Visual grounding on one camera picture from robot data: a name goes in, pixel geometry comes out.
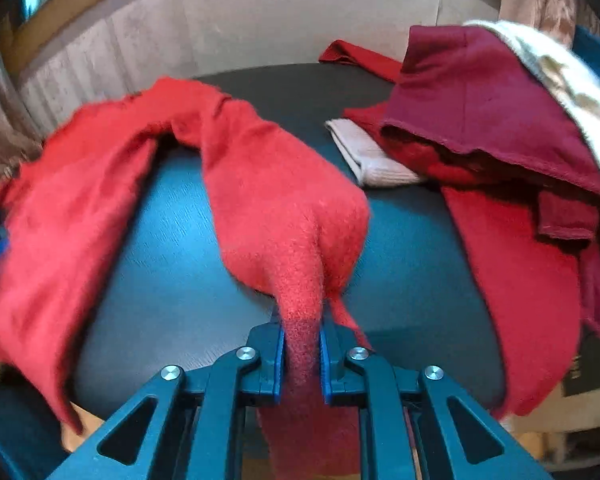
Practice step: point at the bright red fuzzy sweater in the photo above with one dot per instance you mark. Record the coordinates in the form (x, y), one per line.
(288, 223)

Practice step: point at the pink ribbed knit garment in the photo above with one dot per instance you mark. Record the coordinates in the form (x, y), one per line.
(370, 165)

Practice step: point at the maroon garment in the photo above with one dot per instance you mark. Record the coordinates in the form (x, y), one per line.
(567, 205)

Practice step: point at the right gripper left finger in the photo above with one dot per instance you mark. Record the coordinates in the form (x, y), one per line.
(186, 424)

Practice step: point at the brown floral curtain left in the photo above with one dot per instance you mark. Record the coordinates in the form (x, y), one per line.
(2, 135)

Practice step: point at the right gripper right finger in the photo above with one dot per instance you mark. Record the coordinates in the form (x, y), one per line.
(416, 424)

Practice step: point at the dark red garment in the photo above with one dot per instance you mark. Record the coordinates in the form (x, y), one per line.
(460, 108)

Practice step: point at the cream white garment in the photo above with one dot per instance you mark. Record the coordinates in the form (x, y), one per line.
(564, 76)

